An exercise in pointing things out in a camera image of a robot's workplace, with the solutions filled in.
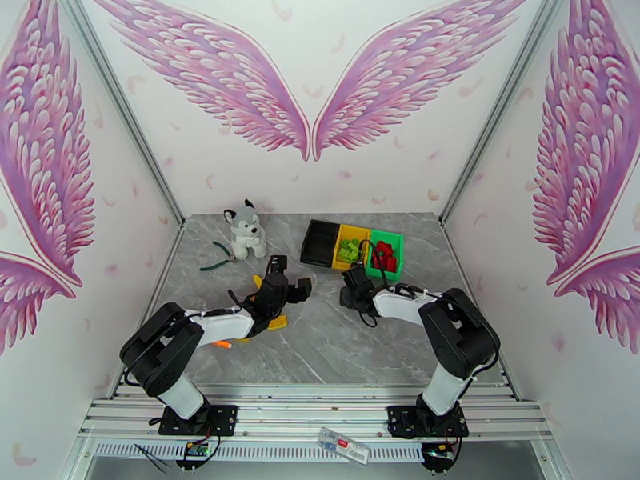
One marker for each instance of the red lego brick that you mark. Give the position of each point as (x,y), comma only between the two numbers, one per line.
(377,263)
(390,264)
(384,248)

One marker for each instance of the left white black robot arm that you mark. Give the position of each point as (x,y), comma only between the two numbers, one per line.
(225,326)

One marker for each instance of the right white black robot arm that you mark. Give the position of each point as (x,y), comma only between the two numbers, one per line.
(400,306)

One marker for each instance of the yellow plastic bin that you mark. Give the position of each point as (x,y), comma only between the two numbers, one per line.
(342,266)

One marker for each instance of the flat yellow lego plate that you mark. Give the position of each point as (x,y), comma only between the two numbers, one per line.
(280,322)

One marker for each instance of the green plastic bin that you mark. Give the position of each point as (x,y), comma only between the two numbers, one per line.
(385,274)

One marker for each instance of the black plastic bin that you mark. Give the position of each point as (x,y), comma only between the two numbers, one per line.
(320,243)

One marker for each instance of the orange marker pen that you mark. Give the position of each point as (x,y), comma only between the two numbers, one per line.
(222,346)

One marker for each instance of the grey white husky plush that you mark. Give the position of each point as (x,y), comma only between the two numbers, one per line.
(245,228)

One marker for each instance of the aluminium table edge strip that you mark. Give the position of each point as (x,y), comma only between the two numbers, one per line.
(471,293)
(161,283)

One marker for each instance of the clear plastic case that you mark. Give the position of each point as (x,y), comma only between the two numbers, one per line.
(345,445)

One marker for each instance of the small green circuit board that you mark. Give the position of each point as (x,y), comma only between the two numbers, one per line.
(436,451)
(196,449)

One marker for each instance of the black tweezers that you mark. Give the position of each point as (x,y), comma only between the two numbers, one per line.
(152,457)

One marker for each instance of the aluminium rail frame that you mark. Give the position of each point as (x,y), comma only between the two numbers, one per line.
(300,408)

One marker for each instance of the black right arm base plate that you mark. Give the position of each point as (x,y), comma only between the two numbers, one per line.
(400,418)

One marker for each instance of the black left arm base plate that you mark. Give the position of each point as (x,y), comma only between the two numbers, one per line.
(225,418)

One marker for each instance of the aluminium frame post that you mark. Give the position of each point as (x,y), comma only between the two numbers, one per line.
(121,103)
(507,104)

